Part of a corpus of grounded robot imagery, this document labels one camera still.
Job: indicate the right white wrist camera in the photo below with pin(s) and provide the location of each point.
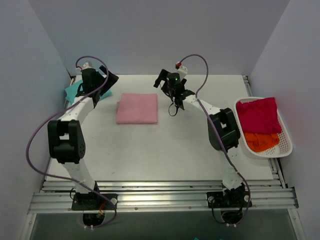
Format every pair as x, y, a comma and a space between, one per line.
181, 70

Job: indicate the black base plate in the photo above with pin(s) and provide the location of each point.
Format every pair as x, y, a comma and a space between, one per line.
93, 202
219, 199

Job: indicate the orange t-shirt in basket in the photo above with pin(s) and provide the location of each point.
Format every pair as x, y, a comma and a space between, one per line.
261, 142

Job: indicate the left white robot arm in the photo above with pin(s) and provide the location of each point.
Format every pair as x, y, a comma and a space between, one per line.
65, 136

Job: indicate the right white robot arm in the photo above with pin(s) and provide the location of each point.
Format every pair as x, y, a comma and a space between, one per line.
223, 130

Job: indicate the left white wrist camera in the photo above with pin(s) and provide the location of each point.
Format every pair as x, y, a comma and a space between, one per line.
85, 66

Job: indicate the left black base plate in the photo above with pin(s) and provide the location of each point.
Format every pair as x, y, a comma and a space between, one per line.
93, 202

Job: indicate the magenta t-shirt in basket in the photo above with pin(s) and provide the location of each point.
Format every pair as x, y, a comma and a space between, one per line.
259, 116

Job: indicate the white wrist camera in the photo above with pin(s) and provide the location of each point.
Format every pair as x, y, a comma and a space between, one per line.
181, 70
85, 66

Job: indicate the aluminium rail frame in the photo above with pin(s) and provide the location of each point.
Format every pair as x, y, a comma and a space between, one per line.
162, 196

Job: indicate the pink t-shirt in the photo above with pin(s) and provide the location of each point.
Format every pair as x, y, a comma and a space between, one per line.
137, 108

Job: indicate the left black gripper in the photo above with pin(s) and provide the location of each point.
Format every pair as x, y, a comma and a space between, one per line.
107, 78

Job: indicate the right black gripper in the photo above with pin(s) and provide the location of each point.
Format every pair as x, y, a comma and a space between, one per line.
161, 78

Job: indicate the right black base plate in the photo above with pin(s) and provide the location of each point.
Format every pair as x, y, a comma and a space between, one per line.
219, 199

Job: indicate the teal folded t-shirt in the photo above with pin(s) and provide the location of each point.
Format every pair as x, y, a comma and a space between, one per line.
72, 90

